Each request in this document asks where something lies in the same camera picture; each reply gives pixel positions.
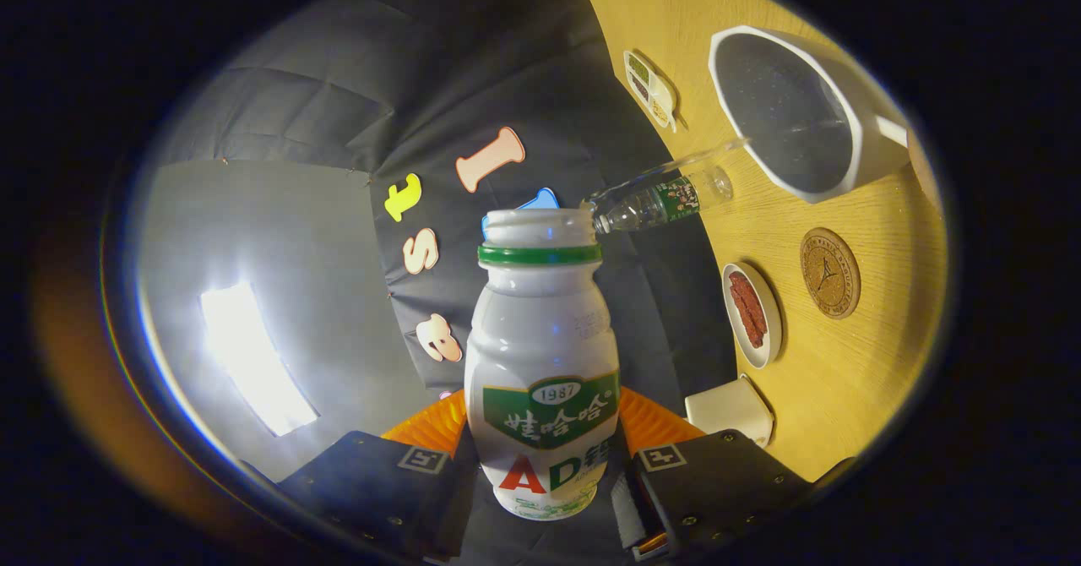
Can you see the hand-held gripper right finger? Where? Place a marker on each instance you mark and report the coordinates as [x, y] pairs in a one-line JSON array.
[[726, 481]]

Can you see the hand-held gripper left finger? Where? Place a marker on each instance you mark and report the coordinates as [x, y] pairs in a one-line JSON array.
[[372, 481]]

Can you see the white juice bottle green label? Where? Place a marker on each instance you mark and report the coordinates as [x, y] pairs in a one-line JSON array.
[[540, 338]]

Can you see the round cork coaster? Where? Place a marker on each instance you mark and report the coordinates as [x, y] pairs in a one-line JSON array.
[[830, 274]]

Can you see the clear plastic water bottle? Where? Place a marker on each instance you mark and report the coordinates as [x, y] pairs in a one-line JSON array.
[[676, 200]]

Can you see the cream toaster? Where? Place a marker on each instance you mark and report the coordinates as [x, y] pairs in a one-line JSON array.
[[726, 410]]

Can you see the wooden table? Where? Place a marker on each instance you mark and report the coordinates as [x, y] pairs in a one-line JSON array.
[[844, 380]]

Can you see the round grey plate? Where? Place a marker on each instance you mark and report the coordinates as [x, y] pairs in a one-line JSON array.
[[774, 329]]

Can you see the ceiling light panel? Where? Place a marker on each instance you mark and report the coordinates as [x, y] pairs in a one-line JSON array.
[[253, 363]]

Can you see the red meat slice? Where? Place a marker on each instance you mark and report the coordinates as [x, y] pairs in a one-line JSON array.
[[748, 308]]

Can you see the white divided bean dish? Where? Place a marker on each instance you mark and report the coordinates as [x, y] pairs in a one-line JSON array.
[[654, 93]]

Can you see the black backdrop cloth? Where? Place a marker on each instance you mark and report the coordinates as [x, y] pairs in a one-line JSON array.
[[507, 59]]

